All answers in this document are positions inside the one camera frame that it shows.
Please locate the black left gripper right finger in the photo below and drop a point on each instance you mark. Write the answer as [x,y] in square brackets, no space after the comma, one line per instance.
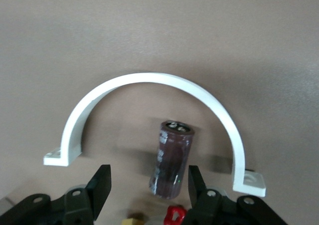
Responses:
[199,195]

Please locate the white half-round pipe clamp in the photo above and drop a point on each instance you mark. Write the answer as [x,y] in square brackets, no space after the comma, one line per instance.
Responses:
[154,77]

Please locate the tall dark electrolytic capacitor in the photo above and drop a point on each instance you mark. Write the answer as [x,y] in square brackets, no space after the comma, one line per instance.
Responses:
[172,160]

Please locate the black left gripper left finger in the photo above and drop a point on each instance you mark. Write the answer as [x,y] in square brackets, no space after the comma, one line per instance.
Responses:
[99,190]

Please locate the brown table cover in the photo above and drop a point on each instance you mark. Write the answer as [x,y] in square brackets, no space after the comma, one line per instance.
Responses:
[74,35]

